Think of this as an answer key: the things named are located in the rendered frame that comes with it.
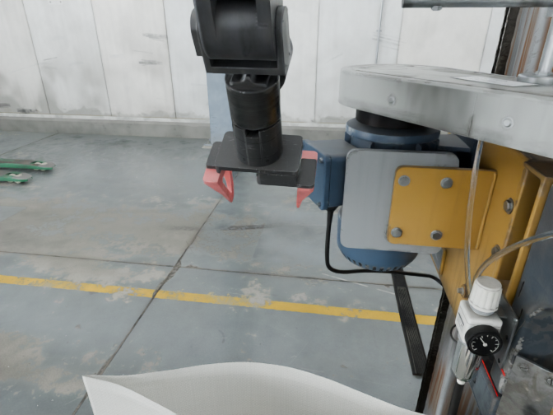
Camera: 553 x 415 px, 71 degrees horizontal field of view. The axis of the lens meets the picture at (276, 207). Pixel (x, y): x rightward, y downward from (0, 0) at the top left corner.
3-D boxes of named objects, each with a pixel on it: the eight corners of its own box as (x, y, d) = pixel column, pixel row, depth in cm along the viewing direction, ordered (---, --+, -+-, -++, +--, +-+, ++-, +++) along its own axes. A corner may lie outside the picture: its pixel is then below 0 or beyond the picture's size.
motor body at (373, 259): (335, 273, 68) (346, 133, 57) (335, 232, 81) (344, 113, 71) (425, 281, 66) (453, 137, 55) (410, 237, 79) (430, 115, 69)
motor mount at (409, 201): (339, 251, 61) (347, 152, 54) (339, 231, 67) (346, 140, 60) (532, 266, 57) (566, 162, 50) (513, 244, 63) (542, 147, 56)
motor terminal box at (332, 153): (318, 226, 61) (322, 156, 56) (297, 201, 70) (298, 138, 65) (365, 219, 63) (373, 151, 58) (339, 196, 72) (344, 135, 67)
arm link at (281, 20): (185, 16, 34) (281, 16, 33) (219, -35, 41) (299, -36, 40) (213, 124, 43) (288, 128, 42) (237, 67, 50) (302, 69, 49)
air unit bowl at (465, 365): (453, 384, 48) (463, 347, 45) (447, 365, 50) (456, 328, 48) (478, 387, 47) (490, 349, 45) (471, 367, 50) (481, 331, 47)
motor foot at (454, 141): (409, 188, 65) (417, 137, 61) (399, 165, 75) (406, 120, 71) (467, 191, 63) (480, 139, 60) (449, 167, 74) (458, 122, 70)
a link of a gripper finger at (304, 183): (267, 184, 58) (263, 135, 50) (315, 187, 57) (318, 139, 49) (260, 220, 53) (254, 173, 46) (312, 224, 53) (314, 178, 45)
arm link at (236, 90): (216, 81, 38) (273, 85, 37) (233, 44, 42) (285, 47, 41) (226, 135, 43) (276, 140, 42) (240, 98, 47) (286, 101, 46)
